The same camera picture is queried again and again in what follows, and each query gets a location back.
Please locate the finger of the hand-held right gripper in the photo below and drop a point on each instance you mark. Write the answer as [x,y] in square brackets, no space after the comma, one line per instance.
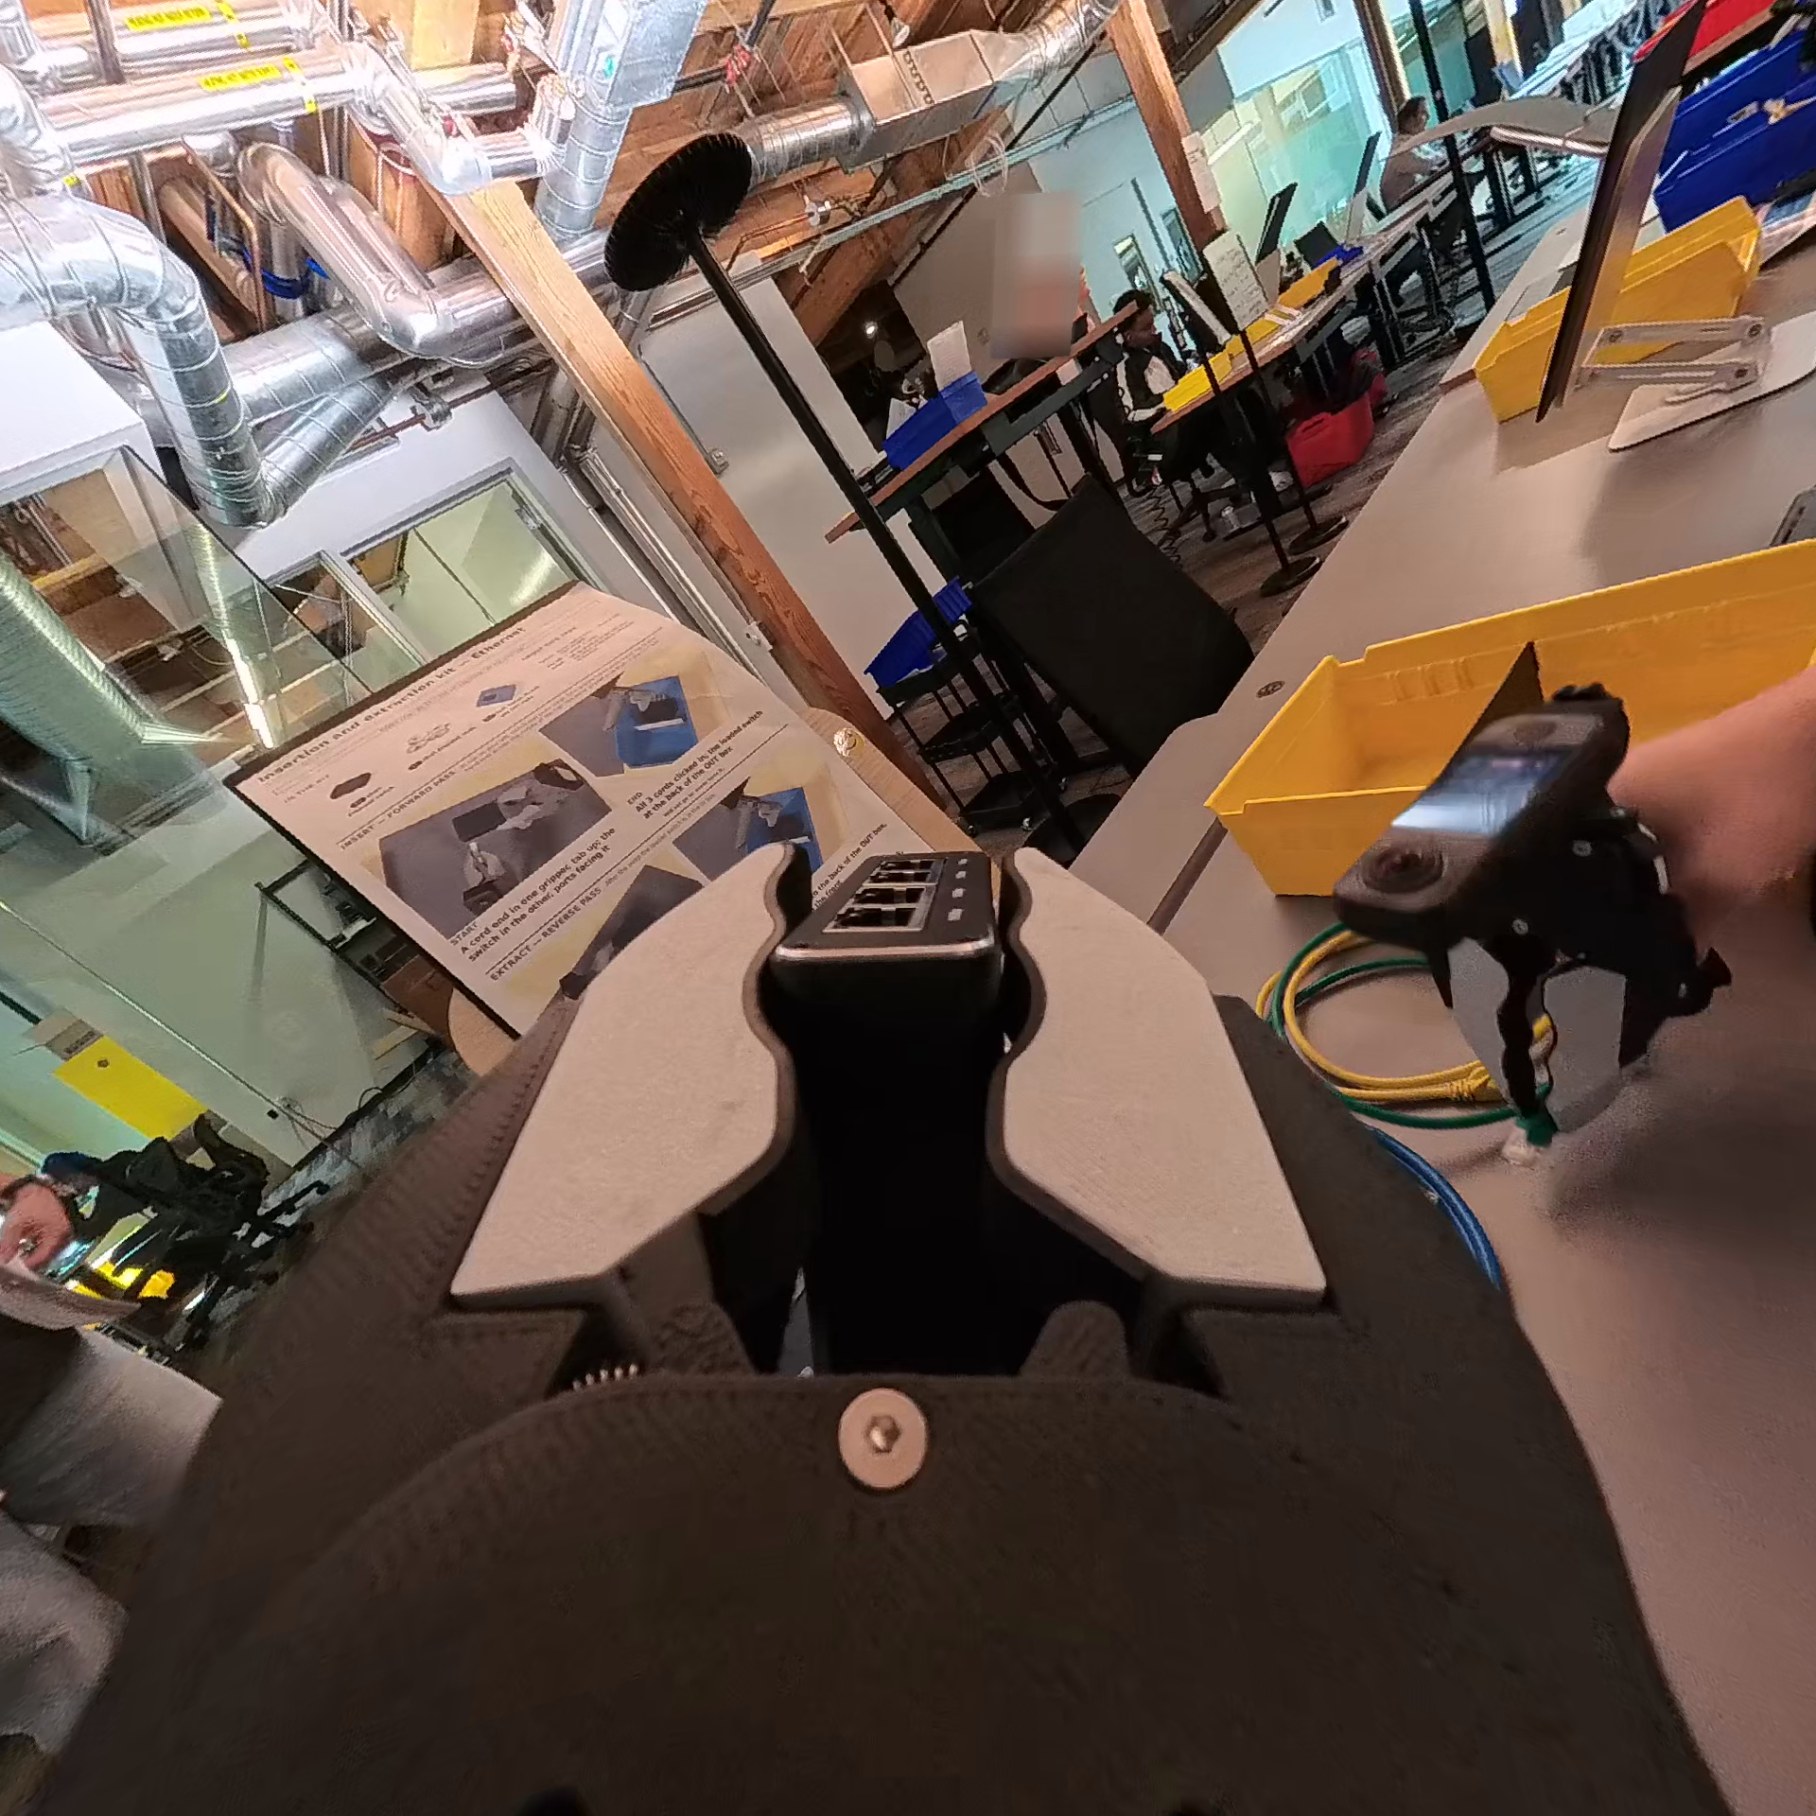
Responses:
[1597,1042]
[1483,1008]

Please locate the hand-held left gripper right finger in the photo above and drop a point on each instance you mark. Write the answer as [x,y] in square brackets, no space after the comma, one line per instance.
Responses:
[1148,1121]

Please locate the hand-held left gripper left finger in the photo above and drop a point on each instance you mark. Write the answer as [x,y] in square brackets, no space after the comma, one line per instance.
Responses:
[625,1107]

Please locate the yellow plastic bin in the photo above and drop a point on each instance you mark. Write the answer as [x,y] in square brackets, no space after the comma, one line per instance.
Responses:
[1347,808]
[1695,268]

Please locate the black ethernet switch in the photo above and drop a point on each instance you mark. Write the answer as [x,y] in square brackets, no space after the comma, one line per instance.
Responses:
[880,936]

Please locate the person's right hand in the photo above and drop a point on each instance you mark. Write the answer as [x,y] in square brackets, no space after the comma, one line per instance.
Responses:
[1745,794]

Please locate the instruction board on white stand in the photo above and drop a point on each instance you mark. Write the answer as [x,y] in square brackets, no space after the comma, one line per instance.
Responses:
[568,794]

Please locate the black equipment pile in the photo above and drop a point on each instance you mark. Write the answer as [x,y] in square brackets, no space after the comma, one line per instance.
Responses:
[185,1206]

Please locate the black office chair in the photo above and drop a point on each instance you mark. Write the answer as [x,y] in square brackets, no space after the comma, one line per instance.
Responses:
[1108,626]

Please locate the red bag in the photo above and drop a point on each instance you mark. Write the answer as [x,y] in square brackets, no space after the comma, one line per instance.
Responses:
[1325,447]

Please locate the blue plastic bin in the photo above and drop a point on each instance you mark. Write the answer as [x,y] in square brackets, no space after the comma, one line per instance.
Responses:
[937,427]
[915,644]
[1745,112]

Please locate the wooden support beam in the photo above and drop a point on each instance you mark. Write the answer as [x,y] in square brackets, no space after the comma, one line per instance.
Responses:
[660,427]

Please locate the dark panel on white stand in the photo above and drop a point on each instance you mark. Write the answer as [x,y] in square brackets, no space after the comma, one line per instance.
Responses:
[1618,184]

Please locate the wooden standing desk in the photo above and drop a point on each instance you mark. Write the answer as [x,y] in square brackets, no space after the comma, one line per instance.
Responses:
[992,427]

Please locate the black floor lamp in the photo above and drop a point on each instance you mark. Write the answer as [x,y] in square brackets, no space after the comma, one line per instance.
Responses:
[678,212]

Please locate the silver ceiling ducts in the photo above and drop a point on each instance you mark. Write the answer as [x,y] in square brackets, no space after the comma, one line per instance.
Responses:
[171,326]

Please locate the yellow wall sign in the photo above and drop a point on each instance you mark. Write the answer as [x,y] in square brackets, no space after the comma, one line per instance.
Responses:
[128,1095]

